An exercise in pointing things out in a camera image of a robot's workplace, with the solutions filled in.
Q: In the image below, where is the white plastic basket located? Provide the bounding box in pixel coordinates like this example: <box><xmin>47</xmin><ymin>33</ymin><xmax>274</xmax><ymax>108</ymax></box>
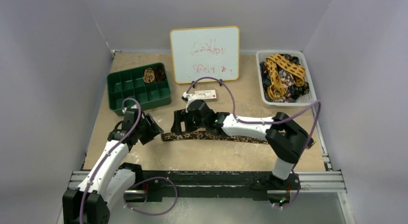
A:
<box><xmin>256</xmin><ymin>50</ymin><xmax>317</xmax><ymax>108</ymax></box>

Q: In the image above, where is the small white cardboard box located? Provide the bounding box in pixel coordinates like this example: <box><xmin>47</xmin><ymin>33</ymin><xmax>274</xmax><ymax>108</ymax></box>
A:
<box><xmin>194</xmin><ymin>89</ymin><xmax>217</xmax><ymax>102</ymax></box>

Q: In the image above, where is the dark floral ties pile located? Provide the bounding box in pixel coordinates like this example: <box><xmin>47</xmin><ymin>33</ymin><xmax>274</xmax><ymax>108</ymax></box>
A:
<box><xmin>259</xmin><ymin>53</ymin><xmax>310</xmax><ymax>104</ymax></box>

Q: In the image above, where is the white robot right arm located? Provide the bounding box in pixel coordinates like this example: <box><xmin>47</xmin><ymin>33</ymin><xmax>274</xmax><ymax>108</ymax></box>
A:
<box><xmin>171</xmin><ymin>100</ymin><xmax>312</xmax><ymax>189</ymax></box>

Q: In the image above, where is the brown floral tie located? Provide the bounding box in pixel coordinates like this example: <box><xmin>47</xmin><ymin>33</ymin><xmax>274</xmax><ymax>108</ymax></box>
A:
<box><xmin>160</xmin><ymin>130</ymin><xmax>316</xmax><ymax>149</ymax></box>

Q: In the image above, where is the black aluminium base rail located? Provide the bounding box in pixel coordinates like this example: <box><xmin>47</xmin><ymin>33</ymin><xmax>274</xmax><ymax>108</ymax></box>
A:
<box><xmin>67</xmin><ymin>168</ymin><xmax>347</xmax><ymax>204</ymax></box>

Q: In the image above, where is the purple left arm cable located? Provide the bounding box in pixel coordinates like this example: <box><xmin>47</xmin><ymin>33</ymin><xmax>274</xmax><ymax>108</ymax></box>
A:
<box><xmin>79</xmin><ymin>98</ymin><xmax>178</xmax><ymax>224</ymax></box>

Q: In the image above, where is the whiteboard with yellow frame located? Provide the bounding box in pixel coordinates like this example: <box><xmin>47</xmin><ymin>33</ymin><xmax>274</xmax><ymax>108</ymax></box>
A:
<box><xmin>169</xmin><ymin>26</ymin><xmax>240</xmax><ymax>84</ymax></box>

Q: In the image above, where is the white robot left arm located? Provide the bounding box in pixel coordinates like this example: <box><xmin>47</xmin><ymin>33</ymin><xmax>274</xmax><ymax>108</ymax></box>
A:
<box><xmin>63</xmin><ymin>107</ymin><xmax>163</xmax><ymax>224</ymax></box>

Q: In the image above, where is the green compartment tray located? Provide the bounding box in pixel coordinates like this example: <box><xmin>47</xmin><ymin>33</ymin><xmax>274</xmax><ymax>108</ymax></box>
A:
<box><xmin>106</xmin><ymin>62</ymin><xmax>172</xmax><ymax>116</ymax></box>

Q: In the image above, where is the rolled dark red tie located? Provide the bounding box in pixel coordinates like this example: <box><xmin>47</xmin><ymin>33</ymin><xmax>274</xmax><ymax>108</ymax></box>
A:
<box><xmin>153</xmin><ymin>65</ymin><xmax>166</xmax><ymax>82</ymax></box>

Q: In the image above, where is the rolled yellow patterned tie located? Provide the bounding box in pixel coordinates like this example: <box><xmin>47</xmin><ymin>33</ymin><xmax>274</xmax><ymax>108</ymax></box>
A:
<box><xmin>143</xmin><ymin>68</ymin><xmax>156</xmax><ymax>84</ymax></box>

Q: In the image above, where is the yellow spotted tie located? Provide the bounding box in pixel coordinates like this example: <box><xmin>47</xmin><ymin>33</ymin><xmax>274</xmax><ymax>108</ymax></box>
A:
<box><xmin>265</xmin><ymin>53</ymin><xmax>306</xmax><ymax>100</ymax></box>

